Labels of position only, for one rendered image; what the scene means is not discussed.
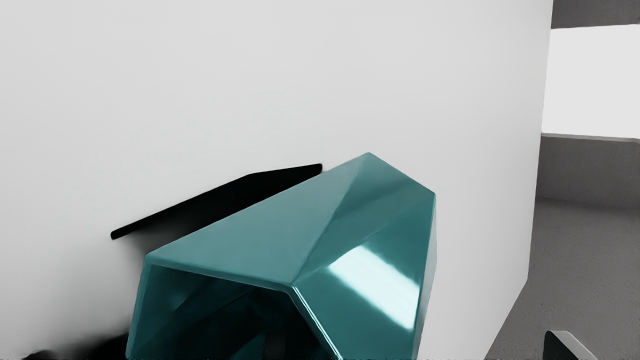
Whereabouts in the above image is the teal faceted mug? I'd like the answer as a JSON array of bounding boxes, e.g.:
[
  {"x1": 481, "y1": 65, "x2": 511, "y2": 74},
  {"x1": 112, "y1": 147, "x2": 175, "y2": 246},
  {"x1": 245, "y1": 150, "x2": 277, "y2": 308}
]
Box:
[{"x1": 125, "y1": 152, "x2": 437, "y2": 360}]

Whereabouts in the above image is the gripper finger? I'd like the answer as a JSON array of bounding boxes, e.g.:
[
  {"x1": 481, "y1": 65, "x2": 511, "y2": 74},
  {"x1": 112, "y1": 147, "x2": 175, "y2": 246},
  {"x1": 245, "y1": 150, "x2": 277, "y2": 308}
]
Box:
[{"x1": 543, "y1": 329, "x2": 597, "y2": 360}]

